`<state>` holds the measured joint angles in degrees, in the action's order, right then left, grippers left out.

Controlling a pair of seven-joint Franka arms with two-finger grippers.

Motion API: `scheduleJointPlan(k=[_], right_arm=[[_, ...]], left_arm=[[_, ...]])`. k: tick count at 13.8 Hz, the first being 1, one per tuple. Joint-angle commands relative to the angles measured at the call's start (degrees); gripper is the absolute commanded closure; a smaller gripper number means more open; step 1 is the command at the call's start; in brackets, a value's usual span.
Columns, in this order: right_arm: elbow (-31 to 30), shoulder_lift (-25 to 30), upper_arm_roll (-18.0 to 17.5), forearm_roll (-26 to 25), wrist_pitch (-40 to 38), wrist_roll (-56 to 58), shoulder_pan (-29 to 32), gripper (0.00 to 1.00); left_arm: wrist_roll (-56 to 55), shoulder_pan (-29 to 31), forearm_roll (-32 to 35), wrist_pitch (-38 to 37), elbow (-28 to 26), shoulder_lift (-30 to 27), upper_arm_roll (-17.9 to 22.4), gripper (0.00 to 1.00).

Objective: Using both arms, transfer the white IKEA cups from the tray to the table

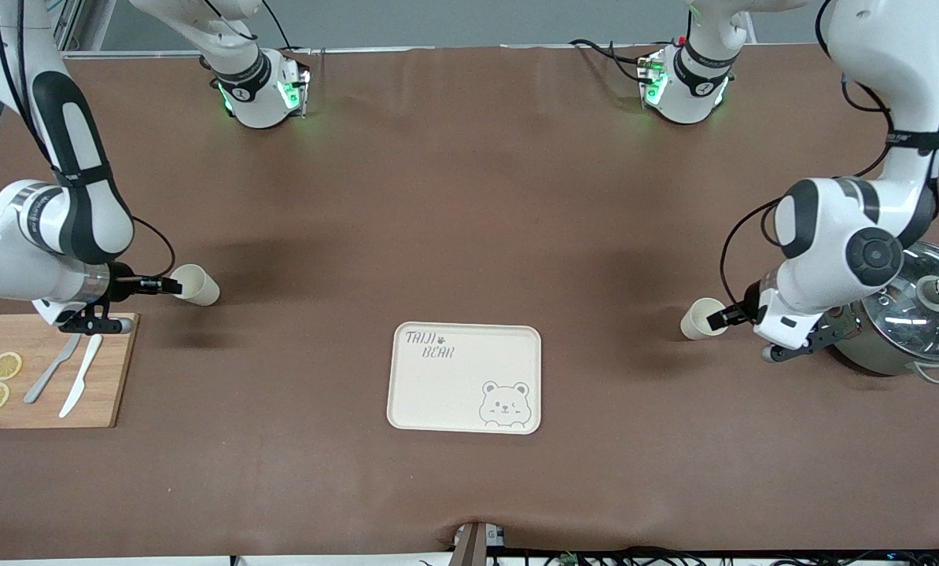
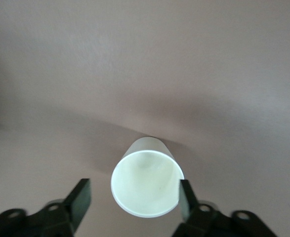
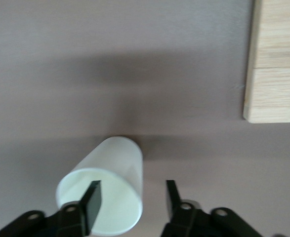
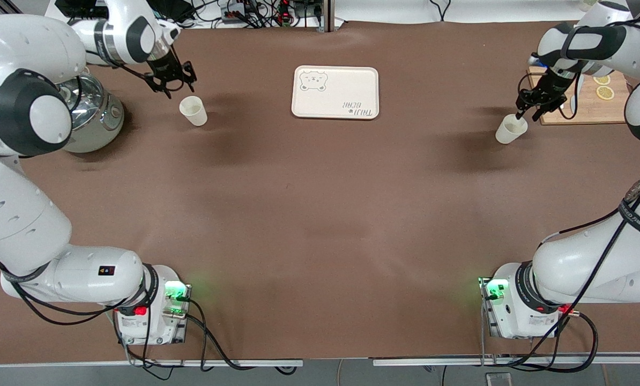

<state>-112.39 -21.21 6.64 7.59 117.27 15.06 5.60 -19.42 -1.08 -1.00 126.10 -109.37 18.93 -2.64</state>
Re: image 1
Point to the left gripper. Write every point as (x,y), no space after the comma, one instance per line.
(747,309)

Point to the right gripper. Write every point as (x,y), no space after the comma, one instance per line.
(123,285)

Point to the white plastic cup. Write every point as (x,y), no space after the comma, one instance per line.
(198,287)
(694,322)

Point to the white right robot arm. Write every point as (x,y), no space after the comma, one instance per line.
(13,244)

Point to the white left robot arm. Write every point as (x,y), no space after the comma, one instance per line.
(831,228)

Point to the wooden cutting board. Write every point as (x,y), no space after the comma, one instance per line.
(115,377)

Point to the white plastic knife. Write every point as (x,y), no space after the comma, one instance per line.
(82,373)

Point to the grey plastic knife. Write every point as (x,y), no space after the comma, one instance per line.
(51,368)

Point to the glass pot lid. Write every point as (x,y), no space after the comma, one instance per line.
(933,322)

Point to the cream bear print tray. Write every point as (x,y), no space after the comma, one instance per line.
(454,393)

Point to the brown table mat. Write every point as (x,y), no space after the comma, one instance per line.
(469,196)

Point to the camera stand at table edge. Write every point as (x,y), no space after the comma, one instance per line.
(476,544)

